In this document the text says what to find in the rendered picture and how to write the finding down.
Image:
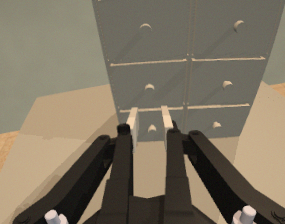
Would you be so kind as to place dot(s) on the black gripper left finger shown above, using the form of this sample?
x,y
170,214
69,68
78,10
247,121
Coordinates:
x,y
66,202

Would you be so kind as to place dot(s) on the small beige chest of drawers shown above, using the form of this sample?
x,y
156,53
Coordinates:
x,y
188,57

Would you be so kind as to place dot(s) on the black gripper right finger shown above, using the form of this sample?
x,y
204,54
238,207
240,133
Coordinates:
x,y
233,195

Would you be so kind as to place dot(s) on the grey drawer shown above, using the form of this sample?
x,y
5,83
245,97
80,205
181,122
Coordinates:
x,y
217,21
164,31
150,118
202,118
229,80
163,78

